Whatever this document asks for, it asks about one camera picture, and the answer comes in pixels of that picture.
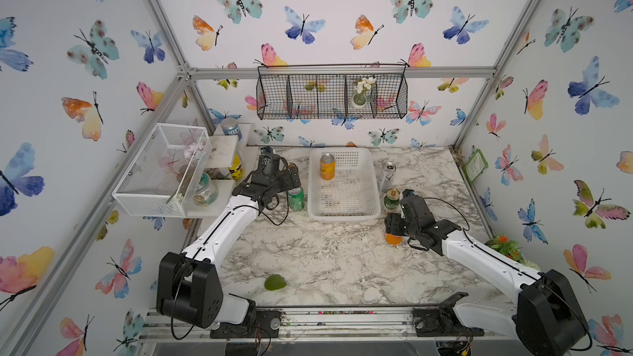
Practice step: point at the white plastic basket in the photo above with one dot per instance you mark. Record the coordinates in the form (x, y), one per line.
(352, 195)

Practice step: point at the green soda can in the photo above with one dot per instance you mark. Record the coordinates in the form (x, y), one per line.
(296, 201)

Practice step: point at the white mesh wall basket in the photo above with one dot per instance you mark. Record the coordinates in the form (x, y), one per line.
(164, 175)

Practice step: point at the blue tin can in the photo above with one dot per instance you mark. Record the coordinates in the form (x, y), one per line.
(231, 127)

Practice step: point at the green framed card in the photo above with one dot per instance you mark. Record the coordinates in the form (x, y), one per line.
(475, 166)

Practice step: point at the orange Fanta can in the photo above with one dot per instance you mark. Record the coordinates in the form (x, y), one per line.
(393, 240)

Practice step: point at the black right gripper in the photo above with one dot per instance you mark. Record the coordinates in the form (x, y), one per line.
(391, 222)

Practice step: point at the green lime fruit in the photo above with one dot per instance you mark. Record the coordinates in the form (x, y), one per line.
(275, 282)

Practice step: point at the green white beer can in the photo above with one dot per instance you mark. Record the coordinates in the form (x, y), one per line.
(391, 199)

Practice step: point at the black wire wall basket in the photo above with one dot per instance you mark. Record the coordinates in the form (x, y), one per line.
(324, 92)

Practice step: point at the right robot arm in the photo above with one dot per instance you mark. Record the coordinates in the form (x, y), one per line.
(543, 314)

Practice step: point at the white flower vase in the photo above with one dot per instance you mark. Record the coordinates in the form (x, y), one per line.
(363, 90)

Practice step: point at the white stepped shelf unit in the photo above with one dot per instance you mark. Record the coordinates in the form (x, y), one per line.
(222, 146)

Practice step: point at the orange soda can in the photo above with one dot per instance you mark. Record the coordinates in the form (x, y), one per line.
(327, 167)

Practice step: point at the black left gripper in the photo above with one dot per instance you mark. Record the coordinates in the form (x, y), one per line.
(287, 184)

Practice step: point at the potted flower plant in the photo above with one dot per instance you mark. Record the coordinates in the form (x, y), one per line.
(509, 248)

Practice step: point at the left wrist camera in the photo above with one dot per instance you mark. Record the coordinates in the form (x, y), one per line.
(267, 150)

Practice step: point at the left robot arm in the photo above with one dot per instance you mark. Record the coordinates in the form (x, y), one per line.
(189, 288)

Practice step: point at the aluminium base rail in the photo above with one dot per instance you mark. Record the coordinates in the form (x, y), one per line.
(346, 324)

